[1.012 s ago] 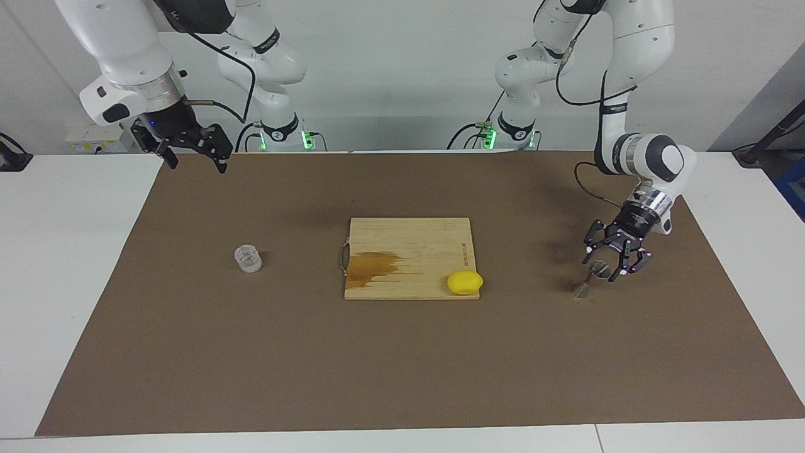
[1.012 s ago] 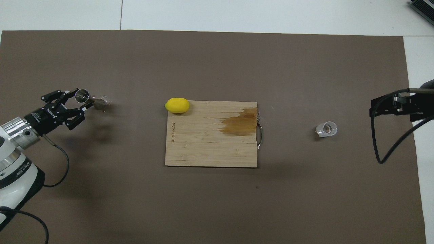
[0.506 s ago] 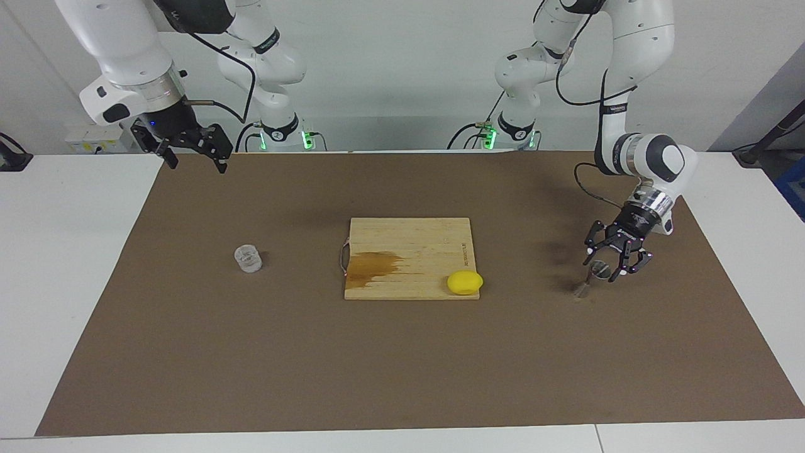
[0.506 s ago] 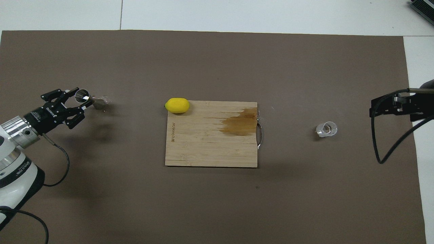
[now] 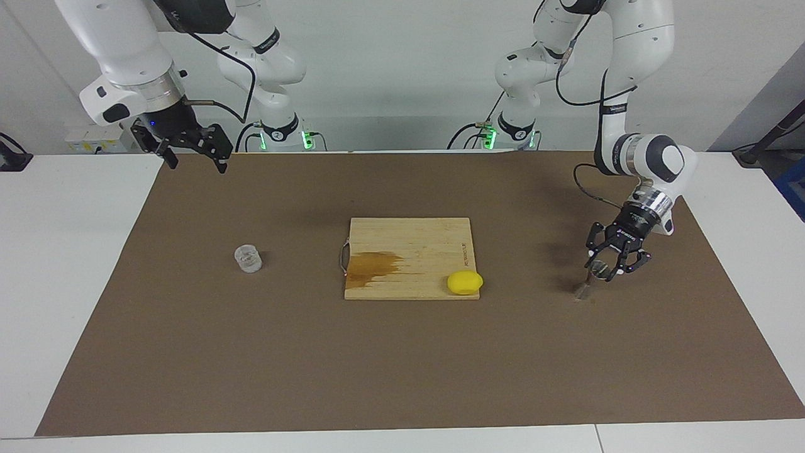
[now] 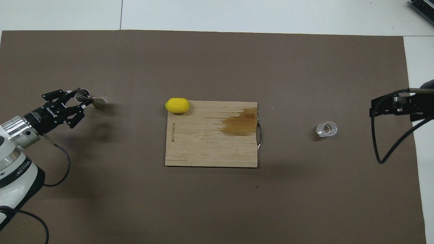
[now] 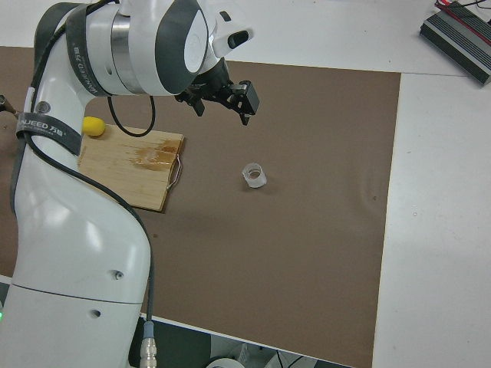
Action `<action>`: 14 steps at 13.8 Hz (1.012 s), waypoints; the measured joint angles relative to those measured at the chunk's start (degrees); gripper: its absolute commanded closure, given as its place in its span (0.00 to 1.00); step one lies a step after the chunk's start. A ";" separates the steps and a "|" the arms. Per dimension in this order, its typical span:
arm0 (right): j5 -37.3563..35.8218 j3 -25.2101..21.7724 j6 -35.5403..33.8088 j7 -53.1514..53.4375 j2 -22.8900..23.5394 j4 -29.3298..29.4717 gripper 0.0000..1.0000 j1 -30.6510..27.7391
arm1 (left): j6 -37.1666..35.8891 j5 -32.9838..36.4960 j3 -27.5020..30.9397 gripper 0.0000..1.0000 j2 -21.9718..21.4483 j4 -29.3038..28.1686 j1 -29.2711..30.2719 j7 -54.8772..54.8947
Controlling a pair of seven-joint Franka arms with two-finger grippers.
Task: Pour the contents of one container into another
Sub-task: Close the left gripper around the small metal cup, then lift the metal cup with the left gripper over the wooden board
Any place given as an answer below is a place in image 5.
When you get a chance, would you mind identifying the brown table mat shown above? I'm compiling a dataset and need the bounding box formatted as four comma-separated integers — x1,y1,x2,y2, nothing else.
35,150,805,437

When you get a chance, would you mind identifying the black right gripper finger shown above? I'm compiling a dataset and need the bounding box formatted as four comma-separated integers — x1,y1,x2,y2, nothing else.
199,124,234,174
131,121,179,169

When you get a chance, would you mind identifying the black clamp mount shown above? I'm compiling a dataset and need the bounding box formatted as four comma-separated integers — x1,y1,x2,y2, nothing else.
0,132,33,172

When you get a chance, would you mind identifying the steel cocktail jigger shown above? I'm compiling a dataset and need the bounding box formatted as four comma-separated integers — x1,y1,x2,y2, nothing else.
572,260,614,299

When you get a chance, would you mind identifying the white wall socket box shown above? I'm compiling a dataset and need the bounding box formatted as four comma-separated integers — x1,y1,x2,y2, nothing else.
65,123,142,154

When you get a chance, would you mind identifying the clear glass cup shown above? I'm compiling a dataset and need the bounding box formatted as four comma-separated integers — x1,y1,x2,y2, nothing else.
234,245,263,274

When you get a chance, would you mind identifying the black stand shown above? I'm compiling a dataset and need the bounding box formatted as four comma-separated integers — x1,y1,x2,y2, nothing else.
733,101,805,167

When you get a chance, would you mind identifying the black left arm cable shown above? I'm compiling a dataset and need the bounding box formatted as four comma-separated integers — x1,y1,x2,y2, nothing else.
553,0,639,211

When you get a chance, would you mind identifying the black base cable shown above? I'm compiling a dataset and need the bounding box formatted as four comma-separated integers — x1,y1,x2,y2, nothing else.
235,121,262,154
447,93,507,150

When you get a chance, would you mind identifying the wooden cutting board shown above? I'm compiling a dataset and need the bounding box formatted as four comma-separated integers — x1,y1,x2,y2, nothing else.
340,217,480,301

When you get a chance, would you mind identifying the yellow lemon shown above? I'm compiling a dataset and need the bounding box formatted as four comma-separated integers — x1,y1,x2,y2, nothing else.
447,271,484,296

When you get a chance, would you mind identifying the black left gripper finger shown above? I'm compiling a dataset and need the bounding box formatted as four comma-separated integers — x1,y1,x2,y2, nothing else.
585,221,609,271
618,249,653,277

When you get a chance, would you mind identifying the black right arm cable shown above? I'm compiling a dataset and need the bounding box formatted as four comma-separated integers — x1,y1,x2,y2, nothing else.
187,30,257,125

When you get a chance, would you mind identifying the blue crate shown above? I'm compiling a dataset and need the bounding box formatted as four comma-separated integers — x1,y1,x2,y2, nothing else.
772,157,805,222

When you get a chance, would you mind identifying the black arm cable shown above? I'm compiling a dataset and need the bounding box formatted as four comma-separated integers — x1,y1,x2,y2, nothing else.
187,30,257,125
553,0,639,211

